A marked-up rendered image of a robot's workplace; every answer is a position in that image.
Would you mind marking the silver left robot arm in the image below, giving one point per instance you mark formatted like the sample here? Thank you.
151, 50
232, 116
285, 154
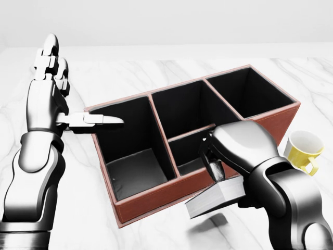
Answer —
31, 182

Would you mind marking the grey book with white pages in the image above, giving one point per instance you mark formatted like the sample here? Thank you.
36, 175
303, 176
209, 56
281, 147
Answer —
216, 195

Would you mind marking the red-brown desk caddy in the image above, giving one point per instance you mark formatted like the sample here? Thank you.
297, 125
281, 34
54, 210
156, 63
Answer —
145, 135

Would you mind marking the yellow mug with white inside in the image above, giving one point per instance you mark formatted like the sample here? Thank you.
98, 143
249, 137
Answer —
303, 152

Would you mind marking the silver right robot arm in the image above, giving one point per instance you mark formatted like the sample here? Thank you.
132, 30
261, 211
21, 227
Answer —
291, 203

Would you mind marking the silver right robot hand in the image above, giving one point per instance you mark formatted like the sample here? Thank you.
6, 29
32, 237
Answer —
239, 145

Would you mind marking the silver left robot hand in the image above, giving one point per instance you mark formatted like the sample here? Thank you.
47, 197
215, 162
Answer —
43, 104

